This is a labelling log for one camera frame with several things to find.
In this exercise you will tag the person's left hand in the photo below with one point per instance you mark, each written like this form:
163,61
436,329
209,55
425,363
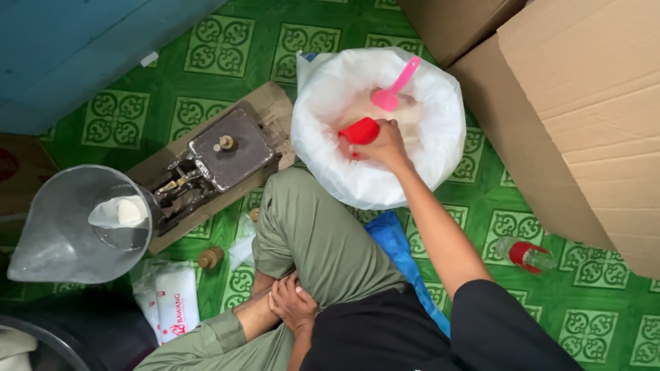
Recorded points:
294,306

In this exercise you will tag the person's right hand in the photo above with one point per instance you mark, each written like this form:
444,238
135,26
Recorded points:
386,147

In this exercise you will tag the person's right fingers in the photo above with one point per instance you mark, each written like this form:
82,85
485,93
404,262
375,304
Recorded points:
379,135

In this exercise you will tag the person's left fingers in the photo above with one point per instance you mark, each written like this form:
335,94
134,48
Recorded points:
283,293

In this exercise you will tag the red plastic scoop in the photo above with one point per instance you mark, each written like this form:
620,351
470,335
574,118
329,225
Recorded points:
360,132

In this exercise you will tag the pink plastic spoon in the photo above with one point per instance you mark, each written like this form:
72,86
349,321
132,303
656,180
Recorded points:
394,87

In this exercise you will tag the person's legs in green trousers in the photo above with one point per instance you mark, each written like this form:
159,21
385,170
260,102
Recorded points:
304,247

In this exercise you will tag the large white plastic sack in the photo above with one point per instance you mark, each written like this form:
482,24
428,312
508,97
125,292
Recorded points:
330,103

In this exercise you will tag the clear crumpled plastic bag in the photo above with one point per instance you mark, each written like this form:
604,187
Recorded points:
243,242

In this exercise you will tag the stack of printed plastic bags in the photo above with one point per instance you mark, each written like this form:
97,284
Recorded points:
173,301

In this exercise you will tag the blue plastic bag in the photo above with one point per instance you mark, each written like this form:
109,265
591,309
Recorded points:
405,263

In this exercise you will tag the brown balance scale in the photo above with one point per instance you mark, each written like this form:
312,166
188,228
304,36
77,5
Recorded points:
227,157

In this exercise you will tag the brass weight on scale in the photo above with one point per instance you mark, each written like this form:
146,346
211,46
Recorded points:
226,143

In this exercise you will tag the small filled plastic bag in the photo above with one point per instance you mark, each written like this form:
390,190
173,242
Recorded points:
121,212

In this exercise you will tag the clear bottle with red label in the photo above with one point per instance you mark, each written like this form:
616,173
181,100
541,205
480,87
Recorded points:
526,254

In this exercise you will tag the large cardboard box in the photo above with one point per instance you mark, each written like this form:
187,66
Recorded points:
577,118

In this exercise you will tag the metal scale pan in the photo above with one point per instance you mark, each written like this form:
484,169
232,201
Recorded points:
72,232

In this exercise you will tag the black round basin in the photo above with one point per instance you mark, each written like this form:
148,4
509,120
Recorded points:
67,335

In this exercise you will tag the printed brown cardboard box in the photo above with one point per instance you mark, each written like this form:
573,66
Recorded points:
20,175

